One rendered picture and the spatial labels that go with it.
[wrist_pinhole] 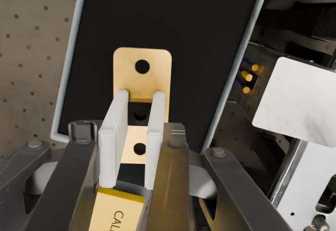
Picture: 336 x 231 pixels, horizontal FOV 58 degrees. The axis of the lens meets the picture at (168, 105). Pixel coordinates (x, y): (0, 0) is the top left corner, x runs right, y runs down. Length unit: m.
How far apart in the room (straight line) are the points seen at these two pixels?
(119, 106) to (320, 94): 0.24
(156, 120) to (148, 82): 0.06
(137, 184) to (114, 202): 0.03
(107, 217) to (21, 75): 0.54
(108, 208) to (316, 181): 0.34
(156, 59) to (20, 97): 0.65
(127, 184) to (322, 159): 0.32
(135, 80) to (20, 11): 0.60
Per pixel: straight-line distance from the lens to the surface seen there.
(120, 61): 0.20
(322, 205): 0.59
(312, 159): 0.52
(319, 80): 0.35
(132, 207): 0.32
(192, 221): 0.49
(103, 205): 0.32
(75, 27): 0.26
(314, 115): 0.36
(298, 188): 0.54
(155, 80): 0.20
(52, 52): 0.77
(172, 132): 0.16
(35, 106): 0.82
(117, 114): 0.16
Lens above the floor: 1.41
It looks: 72 degrees down
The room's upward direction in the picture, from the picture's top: 178 degrees clockwise
